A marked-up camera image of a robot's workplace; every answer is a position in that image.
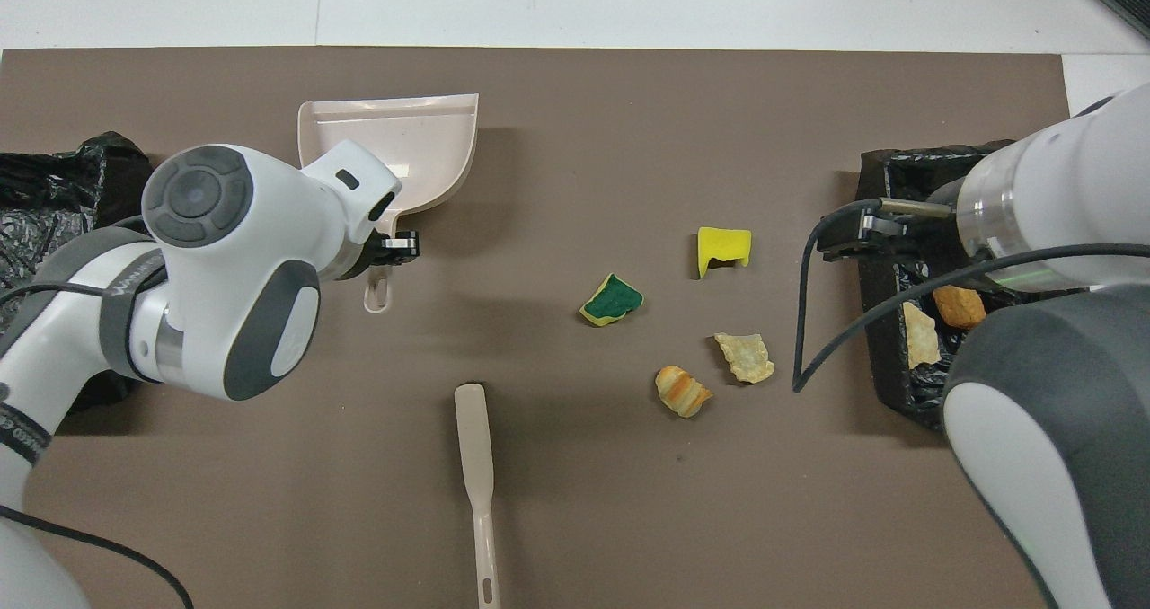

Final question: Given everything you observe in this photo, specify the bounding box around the beige plastic dustpan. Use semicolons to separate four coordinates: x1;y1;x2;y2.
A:
297;93;481;314

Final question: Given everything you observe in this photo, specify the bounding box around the pale flaky pastry piece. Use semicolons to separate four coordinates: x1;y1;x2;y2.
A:
714;331;775;385

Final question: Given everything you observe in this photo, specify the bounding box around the black velcro cable strap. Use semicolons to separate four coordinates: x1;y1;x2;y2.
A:
0;401;55;466
97;248;169;384

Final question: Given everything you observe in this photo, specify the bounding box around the striped croissant piece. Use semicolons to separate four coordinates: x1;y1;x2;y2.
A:
655;365;714;419

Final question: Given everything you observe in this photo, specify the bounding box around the notched yellow sponge piece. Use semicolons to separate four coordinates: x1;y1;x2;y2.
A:
697;226;753;279

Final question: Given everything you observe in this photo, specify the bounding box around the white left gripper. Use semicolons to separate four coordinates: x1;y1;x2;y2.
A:
304;139;421;279

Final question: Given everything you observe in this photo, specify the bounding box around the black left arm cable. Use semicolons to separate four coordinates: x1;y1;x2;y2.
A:
0;281;195;609

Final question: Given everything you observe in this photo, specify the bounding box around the green and yellow sponge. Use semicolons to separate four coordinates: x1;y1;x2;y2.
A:
578;273;645;328

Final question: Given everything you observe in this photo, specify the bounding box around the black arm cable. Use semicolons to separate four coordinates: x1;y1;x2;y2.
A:
0;281;195;609
793;196;1150;393

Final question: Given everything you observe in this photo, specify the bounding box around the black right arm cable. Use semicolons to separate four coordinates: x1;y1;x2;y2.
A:
793;196;1150;393

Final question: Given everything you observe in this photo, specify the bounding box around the black bag lined bin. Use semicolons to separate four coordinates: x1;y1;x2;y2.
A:
0;131;155;412
854;142;1034;432

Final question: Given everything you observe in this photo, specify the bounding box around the brown bread roll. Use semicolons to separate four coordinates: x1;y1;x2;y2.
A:
932;286;987;330

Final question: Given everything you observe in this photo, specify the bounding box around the pale chip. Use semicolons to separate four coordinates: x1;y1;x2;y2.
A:
902;301;942;370

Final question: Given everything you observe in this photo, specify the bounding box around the brown paper table mat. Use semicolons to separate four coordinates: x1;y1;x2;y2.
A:
0;48;1128;609

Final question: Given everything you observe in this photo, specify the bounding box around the beige hand brush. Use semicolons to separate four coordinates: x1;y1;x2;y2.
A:
454;383;501;609

